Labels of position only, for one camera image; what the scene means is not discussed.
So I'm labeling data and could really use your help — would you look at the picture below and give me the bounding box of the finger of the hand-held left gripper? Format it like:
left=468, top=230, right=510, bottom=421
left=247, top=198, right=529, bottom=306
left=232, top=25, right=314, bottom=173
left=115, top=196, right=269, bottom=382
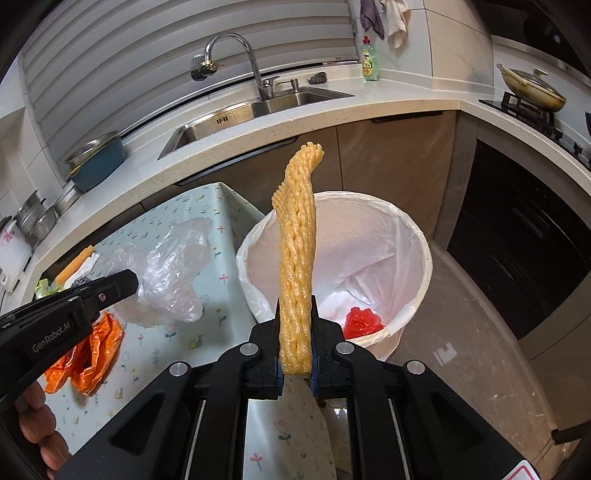
left=74, top=269, right=140, bottom=318

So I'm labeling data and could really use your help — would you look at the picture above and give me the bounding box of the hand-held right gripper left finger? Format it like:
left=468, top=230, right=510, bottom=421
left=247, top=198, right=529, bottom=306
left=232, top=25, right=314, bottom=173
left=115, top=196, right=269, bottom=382
left=55, top=298, right=283, bottom=480

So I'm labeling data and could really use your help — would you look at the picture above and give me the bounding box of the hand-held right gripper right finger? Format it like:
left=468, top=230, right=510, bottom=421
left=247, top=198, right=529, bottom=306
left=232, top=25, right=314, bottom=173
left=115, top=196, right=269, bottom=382
left=310, top=295, right=546, bottom=480

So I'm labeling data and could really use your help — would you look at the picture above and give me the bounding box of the clear plastic bag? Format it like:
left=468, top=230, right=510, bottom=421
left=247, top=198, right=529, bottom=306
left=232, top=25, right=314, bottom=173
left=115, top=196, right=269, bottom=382
left=105, top=217, right=214, bottom=326

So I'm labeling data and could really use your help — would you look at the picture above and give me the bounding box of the yellow foam fruit net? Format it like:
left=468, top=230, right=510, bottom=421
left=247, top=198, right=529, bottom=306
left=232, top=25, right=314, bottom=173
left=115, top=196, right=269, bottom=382
left=270, top=142, right=326, bottom=376

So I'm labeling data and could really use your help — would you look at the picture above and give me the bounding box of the trash bin with white liner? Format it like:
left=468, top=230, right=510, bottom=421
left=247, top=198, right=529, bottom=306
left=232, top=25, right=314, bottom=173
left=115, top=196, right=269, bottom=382
left=235, top=190, right=434, bottom=363

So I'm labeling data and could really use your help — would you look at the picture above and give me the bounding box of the person's left hand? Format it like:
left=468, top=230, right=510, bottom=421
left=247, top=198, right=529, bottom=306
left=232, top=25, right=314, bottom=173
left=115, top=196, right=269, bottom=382
left=14, top=382, right=75, bottom=472

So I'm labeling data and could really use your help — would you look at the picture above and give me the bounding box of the folded orange cloth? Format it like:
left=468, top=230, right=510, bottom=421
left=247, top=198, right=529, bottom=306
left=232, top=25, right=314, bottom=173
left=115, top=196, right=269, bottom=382
left=54, top=244, right=95, bottom=287

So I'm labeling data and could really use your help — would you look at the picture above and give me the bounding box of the orange plastic bag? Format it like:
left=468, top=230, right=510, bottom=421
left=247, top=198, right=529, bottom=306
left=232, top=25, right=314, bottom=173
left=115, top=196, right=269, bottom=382
left=44, top=311, right=125, bottom=395

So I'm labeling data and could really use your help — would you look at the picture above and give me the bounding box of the red plastic bag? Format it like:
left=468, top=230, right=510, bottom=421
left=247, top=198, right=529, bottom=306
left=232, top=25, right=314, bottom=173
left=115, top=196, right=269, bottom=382
left=342, top=305, right=386, bottom=340

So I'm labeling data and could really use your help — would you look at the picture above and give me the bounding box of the white rice cooker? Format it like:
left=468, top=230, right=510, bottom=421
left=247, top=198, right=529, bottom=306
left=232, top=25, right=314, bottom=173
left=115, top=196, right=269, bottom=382
left=0, top=217, right=34, bottom=289

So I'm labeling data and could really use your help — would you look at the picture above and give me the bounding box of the floral light green tablecloth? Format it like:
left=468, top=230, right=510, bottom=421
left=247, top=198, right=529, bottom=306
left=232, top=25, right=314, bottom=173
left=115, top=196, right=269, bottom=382
left=34, top=181, right=338, bottom=480

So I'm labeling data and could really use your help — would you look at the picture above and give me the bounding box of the stainless steel bowl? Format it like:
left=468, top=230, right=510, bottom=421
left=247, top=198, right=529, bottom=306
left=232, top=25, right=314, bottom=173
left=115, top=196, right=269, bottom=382
left=27, top=207, right=57, bottom=247

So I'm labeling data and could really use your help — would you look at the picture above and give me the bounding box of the flat stainless steel pan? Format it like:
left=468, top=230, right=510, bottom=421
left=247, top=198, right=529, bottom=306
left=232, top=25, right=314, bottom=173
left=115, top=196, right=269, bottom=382
left=47, top=181, right=78, bottom=217

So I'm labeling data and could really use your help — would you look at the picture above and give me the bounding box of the blue plastic basin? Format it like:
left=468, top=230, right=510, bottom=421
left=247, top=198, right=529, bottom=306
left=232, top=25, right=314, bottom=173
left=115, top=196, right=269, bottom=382
left=69, top=134, right=127, bottom=192

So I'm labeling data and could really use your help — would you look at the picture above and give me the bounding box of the stacked stainless steel steamer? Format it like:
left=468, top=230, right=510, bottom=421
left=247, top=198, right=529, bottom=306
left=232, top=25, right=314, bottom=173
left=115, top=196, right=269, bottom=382
left=14, top=189, right=48, bottom=224

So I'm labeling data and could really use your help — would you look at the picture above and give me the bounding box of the stainless steel sink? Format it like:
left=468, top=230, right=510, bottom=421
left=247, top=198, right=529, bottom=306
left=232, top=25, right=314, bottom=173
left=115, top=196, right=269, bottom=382
left=158, top=85, right=356, bottom=160

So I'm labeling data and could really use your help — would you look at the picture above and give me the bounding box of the brown kitchen cabinet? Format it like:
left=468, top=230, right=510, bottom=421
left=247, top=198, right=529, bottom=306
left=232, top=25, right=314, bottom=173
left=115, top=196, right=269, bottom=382
left=175, top=111, right=476, bottom=252

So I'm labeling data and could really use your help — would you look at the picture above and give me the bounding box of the grey window shutter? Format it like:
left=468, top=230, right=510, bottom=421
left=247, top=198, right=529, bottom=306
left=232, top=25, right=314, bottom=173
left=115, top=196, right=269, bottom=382
left=18, top=0, right=361, bottom=153

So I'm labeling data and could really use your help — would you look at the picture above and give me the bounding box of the black built-in appliance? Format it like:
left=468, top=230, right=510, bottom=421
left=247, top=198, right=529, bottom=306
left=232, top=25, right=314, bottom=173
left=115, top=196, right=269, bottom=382
left=447, top=138, right=591, bottom=340

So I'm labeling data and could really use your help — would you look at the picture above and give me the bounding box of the chrome kitchen faucet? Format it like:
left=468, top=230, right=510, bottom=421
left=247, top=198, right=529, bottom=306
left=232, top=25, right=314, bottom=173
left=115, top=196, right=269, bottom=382
left=188, top=33, right=278, bottom=100

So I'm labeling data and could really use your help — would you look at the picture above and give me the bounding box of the green dish soap bottle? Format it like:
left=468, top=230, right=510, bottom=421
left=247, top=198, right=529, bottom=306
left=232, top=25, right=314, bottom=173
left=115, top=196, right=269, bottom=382
left=361, top=34, right=380, bottom=83

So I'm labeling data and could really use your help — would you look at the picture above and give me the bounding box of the black gas stove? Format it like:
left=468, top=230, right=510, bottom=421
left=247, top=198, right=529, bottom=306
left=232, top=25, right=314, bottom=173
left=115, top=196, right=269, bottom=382
left=479, top=91, right=591, bottom=169

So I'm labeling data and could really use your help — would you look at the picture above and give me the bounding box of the wok with glass lid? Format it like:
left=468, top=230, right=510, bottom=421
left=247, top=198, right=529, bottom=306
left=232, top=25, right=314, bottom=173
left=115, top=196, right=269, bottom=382
left=496, top=63, right=568, bottom=113

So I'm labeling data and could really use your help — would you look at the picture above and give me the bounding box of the white hanging cloth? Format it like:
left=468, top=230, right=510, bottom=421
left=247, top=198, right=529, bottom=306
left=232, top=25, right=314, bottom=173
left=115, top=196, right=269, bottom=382
left=379, top=0, right=411, bottom=49

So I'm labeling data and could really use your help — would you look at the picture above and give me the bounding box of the purple hanging cloth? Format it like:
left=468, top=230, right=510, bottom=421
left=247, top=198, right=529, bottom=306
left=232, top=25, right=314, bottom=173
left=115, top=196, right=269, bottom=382
left=359, top=0, right=385, bottom=40

